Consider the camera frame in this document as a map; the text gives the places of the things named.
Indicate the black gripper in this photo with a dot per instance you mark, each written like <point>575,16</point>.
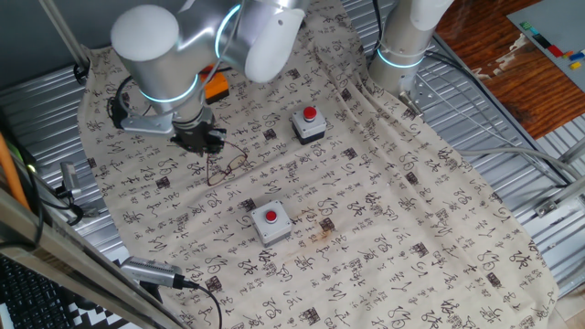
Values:
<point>194,132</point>

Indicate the brown thin-frame glasses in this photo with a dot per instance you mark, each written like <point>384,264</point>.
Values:
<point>226,171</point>

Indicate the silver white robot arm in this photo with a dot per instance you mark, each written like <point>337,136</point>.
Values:
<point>155,59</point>

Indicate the orange box red mushroom button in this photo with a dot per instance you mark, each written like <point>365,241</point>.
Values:
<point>218,88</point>

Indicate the grey box flat red button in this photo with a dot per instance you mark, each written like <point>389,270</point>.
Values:
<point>263,227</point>

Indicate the black pole clamp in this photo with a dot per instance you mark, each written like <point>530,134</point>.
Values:
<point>81,74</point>

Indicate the beige calligraphy print tablecloth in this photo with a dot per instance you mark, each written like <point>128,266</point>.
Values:
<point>365,205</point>

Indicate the grey metal pole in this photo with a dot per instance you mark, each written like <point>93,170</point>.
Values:
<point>64,32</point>

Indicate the orange tube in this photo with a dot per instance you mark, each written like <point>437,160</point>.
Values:
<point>10,169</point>

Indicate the black computer mouse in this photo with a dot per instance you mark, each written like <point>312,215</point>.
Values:
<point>84,302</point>

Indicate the black white checkerboard sheet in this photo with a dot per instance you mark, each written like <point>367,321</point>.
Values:
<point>98,317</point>

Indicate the silver base mounting plate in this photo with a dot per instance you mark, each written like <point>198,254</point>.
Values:
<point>425,93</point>

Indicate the black keyboard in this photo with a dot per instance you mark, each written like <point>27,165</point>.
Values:
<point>32,297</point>

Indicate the brown wooden table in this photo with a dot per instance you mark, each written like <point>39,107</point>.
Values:
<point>512,77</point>

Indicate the black toy brick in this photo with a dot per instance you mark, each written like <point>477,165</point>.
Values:
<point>541,41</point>

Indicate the red toy brick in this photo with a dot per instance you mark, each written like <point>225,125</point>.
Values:
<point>555,50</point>

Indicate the grey flat board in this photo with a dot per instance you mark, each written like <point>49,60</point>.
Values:
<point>553,23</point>

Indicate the yellow toy brick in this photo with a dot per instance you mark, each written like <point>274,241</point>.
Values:
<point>575,65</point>

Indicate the blue toy brick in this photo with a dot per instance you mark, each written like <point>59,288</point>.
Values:
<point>577,56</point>

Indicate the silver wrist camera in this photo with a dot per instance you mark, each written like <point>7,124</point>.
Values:
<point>146,124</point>

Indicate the small grey camera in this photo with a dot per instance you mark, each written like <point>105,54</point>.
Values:
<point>70,178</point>

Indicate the silver depth camera with mount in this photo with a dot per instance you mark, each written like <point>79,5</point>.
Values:
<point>151,272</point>

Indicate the aluminium frame beam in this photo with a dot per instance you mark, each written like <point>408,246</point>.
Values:
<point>68,260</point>

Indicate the aluminium corner bracket rail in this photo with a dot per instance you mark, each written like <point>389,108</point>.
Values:
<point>560,196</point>

